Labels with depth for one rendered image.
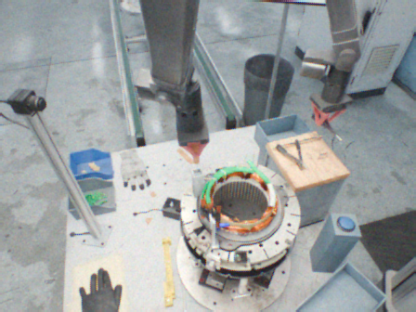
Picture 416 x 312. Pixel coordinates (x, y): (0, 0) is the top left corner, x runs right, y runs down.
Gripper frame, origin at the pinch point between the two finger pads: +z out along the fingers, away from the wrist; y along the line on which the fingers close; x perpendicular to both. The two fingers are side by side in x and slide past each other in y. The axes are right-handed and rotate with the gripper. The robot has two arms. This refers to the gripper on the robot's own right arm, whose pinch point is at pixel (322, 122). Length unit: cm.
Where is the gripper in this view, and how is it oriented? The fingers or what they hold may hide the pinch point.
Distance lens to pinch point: 97.7
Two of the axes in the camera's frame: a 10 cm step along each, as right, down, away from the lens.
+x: 3.2, 7.0, -6.4
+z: 0.1, 6.8, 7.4
